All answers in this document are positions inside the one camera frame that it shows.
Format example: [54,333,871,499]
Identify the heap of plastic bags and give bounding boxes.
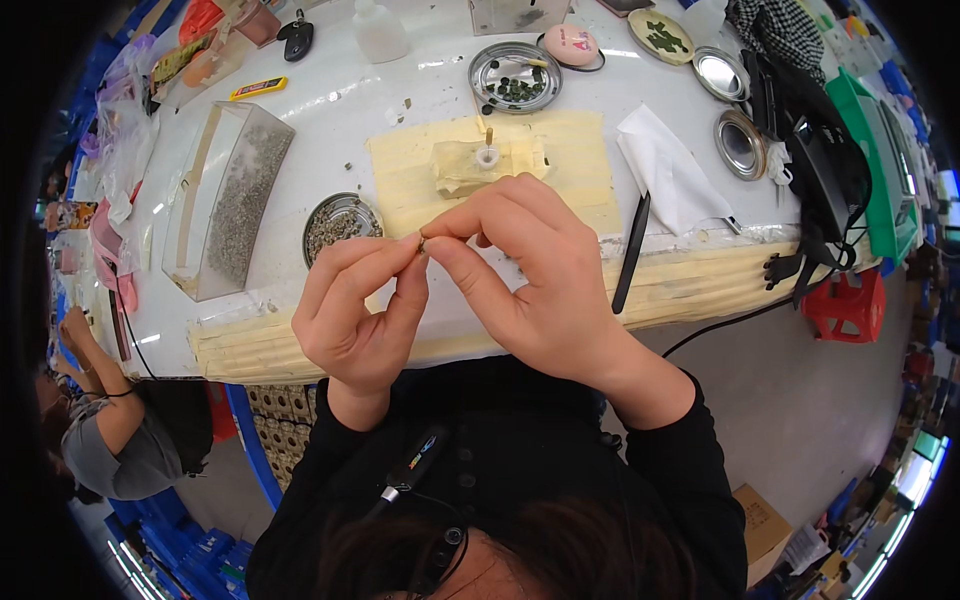
[75,30,162,226]

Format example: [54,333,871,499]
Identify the empty round metal tin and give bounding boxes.
[691,46,751,104]
[713,109,769,182]

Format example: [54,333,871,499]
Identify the black white checkered cloth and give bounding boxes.
[726,0,826,85]

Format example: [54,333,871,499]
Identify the brown cardboard box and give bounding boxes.
[731,483,795,590]

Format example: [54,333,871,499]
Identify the clear box of grey parts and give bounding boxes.
[161,101,297,303]

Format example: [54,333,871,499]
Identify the cream tape table edge padding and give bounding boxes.
[187,240,880,385]

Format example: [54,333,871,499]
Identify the metal tin of dark parts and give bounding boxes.
[467,41,564,115]

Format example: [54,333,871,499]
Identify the pink plastic cup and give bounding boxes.
[232,0,283,48]

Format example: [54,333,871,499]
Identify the black strap bag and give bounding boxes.
[741,51,875,309]

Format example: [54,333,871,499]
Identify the stack of blue crates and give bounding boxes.
[876,58,927,102]
[105,487,256,600]

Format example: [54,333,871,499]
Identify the yellow utility knife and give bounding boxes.
[229,75,289,102]

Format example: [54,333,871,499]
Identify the clear tray of packets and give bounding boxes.
[148,28,250,108]

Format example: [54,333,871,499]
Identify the person's right hand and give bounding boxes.
[420,172,639,387]

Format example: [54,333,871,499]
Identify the black car key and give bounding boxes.
[276,9,316,63]

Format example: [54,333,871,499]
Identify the cream tape work mat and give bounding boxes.
[366,111,624,237]

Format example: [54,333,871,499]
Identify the green plastic tray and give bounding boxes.
[825,67,922,267]

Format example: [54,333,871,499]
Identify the red plastic stool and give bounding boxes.
[801,268,888,345]

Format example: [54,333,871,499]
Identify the round plate of green parts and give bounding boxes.
[627,8,696,67]

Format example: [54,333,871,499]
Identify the white tissue paper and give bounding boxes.
[616,103,735,238]

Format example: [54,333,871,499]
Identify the white plastic bottle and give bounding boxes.
[351,0,410,65]

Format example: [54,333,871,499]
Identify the black power cable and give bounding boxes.
[661,283,807,360]

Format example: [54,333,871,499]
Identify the clear plastic container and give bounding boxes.
[468,0,573,37]

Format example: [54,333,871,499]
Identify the tape wrapped fixture block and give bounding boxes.
[429,137,552,201]

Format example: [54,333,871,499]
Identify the person's body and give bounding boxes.
[246,354,750,600]

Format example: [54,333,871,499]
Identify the thin black cable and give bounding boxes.
[112,270,160,381]

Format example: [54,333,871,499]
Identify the black tweezers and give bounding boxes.
[611,191,652,316]

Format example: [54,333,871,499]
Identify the person's left hand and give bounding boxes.
[291,232,431,385]

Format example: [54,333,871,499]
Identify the metal tin of grey parts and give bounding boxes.
[302,192,385,270]

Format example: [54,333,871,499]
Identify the pink oval case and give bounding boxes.
[543,23,600,67]

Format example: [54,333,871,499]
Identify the stack of tan small boxes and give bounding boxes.
[247,384,320,492]

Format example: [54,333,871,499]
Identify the pink cloth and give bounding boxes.
[88,196,141,316]

